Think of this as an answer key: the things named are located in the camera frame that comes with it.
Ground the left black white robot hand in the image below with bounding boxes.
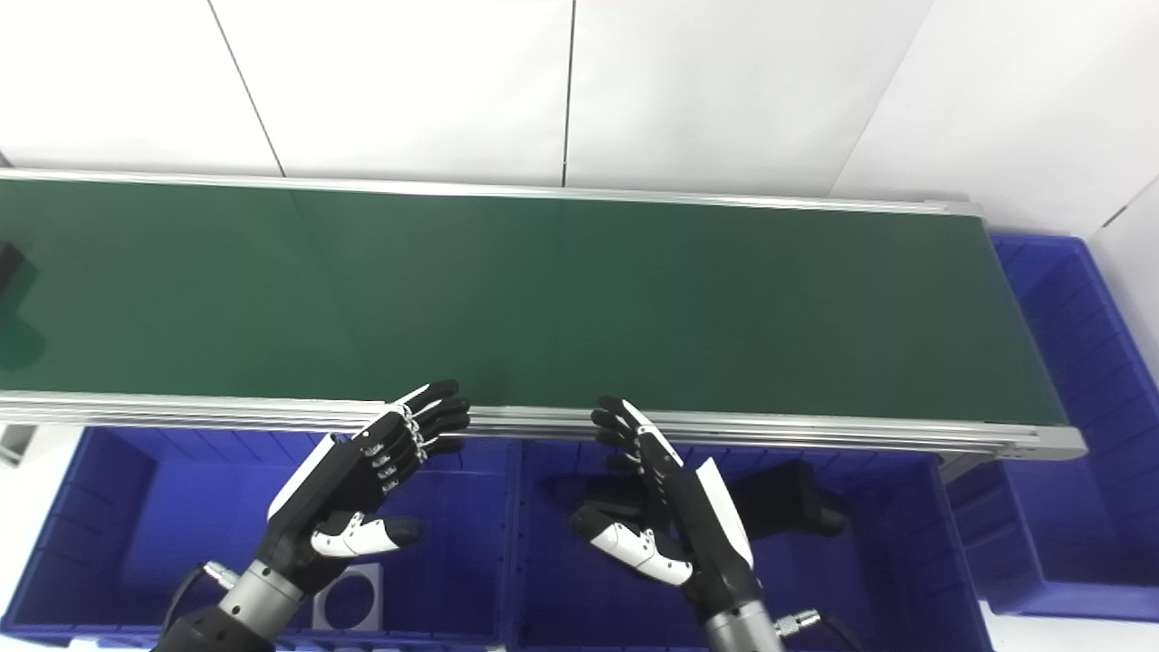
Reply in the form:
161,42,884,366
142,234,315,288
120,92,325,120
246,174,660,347
256,380,472,597

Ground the black block part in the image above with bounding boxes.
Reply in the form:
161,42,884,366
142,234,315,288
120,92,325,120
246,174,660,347
724,460,848,540

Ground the black block with cylinder part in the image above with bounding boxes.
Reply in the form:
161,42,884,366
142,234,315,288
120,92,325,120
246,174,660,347
0,240,39,313

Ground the blue plastic bin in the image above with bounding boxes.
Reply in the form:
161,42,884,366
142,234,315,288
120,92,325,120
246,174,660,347
0,426,522,652
946,234,1159,624
507,439,992,652

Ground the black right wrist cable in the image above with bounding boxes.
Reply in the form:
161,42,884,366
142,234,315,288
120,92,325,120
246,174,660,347
772,609,863,652

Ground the green conveyor belt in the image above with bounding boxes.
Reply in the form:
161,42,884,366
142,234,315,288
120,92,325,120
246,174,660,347
0,178,1068,427
0,168,1087,481

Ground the white square plate with hole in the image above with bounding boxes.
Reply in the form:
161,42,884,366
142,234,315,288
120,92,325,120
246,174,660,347
312,563,386,632

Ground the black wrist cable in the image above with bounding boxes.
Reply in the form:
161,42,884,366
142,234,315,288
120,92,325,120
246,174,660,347
772,609,863,652
161,561,241,635

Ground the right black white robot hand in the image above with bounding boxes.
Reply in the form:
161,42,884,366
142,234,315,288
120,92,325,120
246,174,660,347
569,395,763,621

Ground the aluminium conveyor leg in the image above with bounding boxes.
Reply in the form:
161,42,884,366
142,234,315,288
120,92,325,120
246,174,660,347
0,424,37,468

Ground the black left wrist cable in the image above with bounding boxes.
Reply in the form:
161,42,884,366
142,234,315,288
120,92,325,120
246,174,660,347
161,561,241,635

